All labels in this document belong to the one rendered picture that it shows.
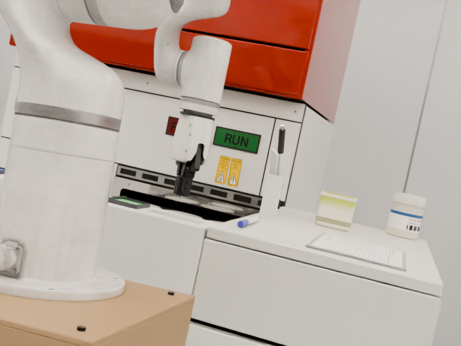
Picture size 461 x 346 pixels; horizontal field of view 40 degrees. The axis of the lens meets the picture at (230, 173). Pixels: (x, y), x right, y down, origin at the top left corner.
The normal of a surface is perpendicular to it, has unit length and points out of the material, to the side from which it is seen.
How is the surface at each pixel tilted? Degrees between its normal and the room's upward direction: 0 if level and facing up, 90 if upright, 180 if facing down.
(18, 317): 4
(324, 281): 90
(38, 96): 88
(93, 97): 82
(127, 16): 151
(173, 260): 90
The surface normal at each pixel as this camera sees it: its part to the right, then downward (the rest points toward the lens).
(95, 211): 0.86, 0.15
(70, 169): 0.37, 0.07
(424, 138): -0.25, 0.00
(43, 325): 0.16, -0.99
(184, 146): -0.84, -0.16
